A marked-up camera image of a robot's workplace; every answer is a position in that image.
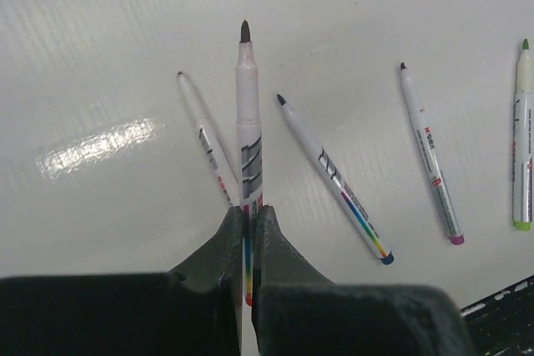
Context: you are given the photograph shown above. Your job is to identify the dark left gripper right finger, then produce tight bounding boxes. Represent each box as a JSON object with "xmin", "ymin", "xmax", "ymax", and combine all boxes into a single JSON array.
[{"xmin": 252, "ymin": 206, "xmax": 476, "ymax": 355}]

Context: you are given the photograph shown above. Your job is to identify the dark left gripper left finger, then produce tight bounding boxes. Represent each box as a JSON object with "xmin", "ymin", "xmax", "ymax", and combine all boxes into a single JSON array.
[{"xmin": 1, "ymin": 208, "xmax": 243, "ymax": 355}]

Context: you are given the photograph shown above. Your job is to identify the yellow-ended white marker pen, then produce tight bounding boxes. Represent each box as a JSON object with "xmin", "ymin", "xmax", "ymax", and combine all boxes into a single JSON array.
[{"xmin": 176, "ymin": 71, "xmax": 239, "ymax": 208}]

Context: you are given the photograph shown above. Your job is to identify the red-ended white marker pen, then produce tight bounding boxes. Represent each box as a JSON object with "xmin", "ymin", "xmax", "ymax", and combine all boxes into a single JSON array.
[{"xmin": 235, "ymin": 21, "xmax": 263, "ymax": 306}]

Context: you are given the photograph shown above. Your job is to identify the blue-ended white marker pen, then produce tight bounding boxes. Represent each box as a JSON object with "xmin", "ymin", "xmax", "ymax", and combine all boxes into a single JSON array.
[{"xmin": 276, "ymin": 93, "xmax": 395, "ymax": 265}]

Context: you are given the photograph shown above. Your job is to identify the purple-ended white marker pen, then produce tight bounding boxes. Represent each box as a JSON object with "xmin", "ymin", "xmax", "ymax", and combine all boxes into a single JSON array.
[{"xmin": 400, "ymin": 62, "xmax": 465, "ymax": 246}]

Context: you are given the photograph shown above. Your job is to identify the green-ended white marker pen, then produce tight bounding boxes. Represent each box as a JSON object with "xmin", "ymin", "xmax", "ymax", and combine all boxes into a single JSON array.
[{"xmin": 512, "ymin": 38, "xmax": 533, "ymax": 231}]

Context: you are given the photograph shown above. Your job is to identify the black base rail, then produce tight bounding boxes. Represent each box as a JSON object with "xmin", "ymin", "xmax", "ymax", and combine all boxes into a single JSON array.
[{"xmin": 461, "ymin": 277, "xmax": 534, "ymax": 356}]

